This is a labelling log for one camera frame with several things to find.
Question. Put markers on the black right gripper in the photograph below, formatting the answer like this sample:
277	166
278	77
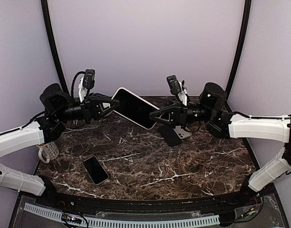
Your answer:
182	114

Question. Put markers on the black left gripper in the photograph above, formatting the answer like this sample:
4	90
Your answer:
87	107

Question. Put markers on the white phone case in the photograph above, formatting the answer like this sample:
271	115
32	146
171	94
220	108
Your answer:
182	133

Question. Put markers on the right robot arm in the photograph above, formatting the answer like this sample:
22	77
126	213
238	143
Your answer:
230	125

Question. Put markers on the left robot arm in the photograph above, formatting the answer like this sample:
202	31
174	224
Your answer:
44	128

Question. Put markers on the white patterned mug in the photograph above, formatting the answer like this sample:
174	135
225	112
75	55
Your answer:
48	152

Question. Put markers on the small circuit board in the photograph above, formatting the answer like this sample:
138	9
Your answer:
70	219

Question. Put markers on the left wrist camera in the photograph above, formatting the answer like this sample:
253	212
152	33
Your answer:
87	82

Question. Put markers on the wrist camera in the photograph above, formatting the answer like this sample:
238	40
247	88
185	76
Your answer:
178	89
87	82

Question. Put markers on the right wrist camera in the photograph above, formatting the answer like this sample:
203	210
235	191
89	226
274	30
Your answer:
178	89

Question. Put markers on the black front rail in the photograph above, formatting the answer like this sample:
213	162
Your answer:
215	204

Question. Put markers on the left black frame post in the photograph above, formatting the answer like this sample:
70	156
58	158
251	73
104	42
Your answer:
52	45

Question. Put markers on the black frame post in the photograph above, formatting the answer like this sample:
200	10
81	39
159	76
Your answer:
52	45
240	45

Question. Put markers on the white slotted cable duct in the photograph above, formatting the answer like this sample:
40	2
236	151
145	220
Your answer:
92	222

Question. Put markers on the right black frame post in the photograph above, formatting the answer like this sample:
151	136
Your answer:
240	45

